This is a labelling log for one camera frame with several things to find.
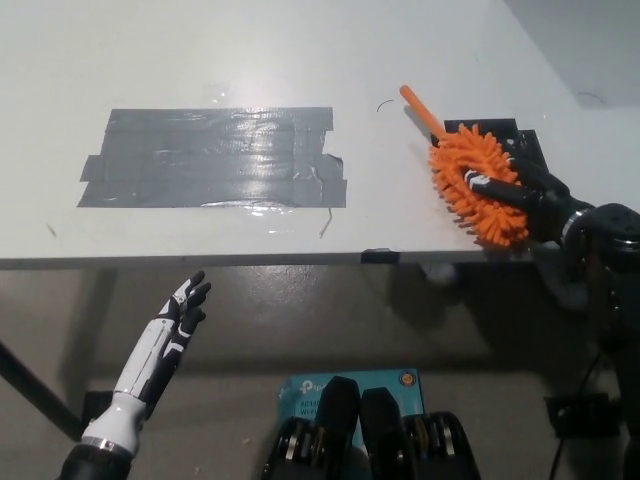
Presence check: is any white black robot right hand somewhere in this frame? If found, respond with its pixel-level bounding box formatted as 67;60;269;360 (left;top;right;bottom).
462;149;590;250

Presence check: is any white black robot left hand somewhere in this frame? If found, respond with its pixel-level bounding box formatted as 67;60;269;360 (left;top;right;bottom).
81;270;213;459

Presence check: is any orange microfiber duster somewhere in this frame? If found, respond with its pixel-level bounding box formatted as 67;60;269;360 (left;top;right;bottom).
398;84;532;250

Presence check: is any black tape patch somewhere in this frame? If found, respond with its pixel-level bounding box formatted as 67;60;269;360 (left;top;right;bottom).
428;118;549;174

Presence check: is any black metal table leg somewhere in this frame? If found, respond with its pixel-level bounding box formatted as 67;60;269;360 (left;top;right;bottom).
0;339;84;441

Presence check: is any teal router box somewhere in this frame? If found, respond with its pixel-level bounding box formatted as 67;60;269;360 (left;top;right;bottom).
277;369;424;451

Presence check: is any large black floor plate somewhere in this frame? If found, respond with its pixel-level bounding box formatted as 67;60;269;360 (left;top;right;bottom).
543;392;626;440

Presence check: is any thin black cable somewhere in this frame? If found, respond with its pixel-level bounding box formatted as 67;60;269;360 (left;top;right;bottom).
547;349;607;480

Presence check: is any grey duct tape patch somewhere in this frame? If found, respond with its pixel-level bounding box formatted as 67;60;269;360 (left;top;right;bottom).
76;105;349;209

